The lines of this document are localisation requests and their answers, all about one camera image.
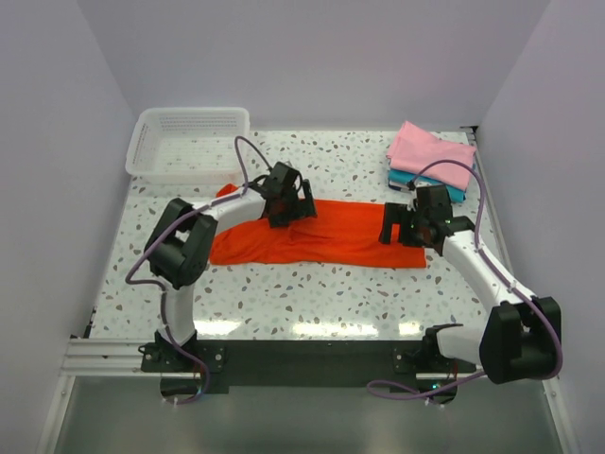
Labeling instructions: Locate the orange t-shirt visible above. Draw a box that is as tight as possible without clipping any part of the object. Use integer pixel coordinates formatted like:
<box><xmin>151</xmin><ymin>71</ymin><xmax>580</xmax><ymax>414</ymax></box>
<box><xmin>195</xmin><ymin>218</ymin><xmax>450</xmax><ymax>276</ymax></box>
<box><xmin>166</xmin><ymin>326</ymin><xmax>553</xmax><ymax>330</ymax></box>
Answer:
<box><xmin>210</xmin><ymin>200</ymin><xmax>426</xmax><ymax>269</ymax></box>

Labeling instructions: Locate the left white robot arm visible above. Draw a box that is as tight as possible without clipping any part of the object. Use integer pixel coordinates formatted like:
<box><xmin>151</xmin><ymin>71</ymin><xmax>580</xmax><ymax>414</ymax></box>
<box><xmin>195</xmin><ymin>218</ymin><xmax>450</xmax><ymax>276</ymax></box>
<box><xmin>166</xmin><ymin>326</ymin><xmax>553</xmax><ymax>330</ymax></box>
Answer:
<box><xmin>139</xmin><ymin>162</ymin><xmax>317</xmax><ymax>375</ymax></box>

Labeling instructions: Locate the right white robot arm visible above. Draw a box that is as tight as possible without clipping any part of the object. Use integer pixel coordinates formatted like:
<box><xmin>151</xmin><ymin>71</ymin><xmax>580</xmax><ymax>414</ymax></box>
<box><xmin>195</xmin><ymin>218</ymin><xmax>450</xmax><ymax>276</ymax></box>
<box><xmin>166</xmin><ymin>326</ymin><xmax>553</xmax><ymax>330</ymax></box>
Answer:
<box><xmin>379</xmin><ymin>185</ymin><xmax>562</xmax><ymax>384</ymax></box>

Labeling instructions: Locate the white patterned folded t-shirt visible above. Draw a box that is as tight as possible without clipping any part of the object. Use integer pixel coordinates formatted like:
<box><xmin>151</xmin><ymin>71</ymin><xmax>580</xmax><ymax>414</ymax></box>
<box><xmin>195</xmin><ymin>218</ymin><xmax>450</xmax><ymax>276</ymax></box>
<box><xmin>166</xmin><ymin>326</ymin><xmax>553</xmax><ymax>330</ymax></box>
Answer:
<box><xmin>388</xmin><ymin>180</ymin><xmax>417</xmax><ymax>192</ymax></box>

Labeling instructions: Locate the teal folded t-shirt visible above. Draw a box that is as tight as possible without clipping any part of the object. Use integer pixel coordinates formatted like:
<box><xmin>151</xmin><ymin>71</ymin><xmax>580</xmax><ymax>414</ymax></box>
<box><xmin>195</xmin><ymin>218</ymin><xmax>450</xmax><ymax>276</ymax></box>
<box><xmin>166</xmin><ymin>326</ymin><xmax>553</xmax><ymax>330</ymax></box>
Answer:
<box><xmin>388</xmin><ymin>169</ymin><xmax>466</xmax><ymax>203</ymax></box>

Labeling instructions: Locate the pink folded t-shirt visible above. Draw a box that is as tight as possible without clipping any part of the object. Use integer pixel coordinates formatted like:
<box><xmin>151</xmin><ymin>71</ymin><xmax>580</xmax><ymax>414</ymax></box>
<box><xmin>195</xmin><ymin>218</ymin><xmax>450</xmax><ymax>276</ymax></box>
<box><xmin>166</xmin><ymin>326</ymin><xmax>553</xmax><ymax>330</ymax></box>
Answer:
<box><xmin>387</xmin><ymin>121</ymin><xmax>476</xmax><ymax>190</ymax></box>

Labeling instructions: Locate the white plastic basket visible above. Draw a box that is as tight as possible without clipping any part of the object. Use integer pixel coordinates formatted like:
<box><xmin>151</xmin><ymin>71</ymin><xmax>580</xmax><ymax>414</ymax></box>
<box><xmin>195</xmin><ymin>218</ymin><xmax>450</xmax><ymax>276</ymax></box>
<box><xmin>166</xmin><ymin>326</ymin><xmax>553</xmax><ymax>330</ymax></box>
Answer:
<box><xmin>125</xmin><ymin>107</ymin><xmax>250</xmax><ymax>185</ymax></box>

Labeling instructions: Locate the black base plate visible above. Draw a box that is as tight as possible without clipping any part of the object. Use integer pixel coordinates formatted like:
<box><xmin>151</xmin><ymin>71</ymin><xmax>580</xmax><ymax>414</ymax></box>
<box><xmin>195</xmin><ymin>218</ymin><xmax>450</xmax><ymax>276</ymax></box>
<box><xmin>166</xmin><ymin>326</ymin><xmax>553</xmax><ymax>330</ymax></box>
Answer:
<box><xmin>147</xmin><ymin>340</ymin><xmax>476</xmax><ymax>398</ymax></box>

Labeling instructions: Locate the aluminium frame rail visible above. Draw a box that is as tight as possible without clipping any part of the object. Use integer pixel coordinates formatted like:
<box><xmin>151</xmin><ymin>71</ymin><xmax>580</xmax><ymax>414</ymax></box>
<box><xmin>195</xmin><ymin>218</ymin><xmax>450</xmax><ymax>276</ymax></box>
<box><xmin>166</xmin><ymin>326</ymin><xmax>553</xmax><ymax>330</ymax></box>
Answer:
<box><xmin>59</xmin><ymin>120</ymin><xmax>562</xmax><ymax>453</ymax></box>

